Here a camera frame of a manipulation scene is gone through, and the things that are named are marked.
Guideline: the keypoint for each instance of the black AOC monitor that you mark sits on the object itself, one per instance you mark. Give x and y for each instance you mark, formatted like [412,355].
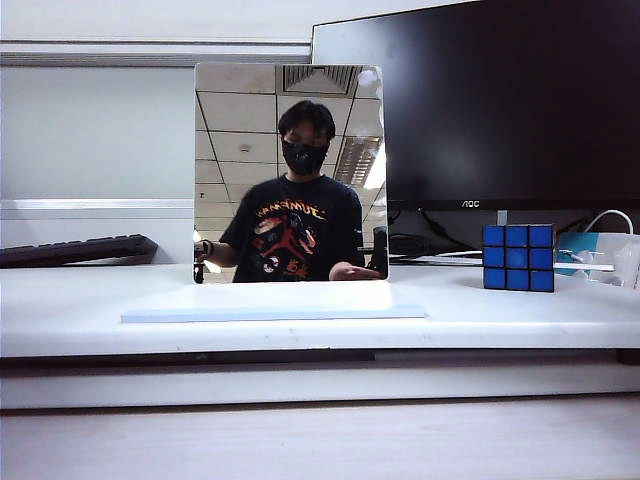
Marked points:
[500,105]

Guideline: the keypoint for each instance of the white desk riser shelf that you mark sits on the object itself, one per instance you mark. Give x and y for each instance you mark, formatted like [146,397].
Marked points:
[320,330]

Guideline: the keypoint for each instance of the silver monitor stand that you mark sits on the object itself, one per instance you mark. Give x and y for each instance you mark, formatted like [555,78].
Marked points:
[502,218]

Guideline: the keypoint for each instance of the pale blue mirror base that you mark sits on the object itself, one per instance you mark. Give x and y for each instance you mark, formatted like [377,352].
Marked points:
[272,310]

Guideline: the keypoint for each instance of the square frameless mirror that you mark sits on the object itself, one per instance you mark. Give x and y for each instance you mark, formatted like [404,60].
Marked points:
[290,175]

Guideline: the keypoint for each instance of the clear plastic box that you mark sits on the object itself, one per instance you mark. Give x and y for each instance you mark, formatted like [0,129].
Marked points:
[617,260]

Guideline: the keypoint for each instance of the black keyboard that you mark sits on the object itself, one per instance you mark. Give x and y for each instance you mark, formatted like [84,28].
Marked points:
[75,250]

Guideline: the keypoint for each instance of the teal and white box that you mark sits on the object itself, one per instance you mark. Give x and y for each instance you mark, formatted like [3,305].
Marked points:
[575,250]

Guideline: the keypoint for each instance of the blue-faced Rubik's Cube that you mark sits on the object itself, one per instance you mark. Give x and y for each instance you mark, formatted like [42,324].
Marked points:
[519,257]

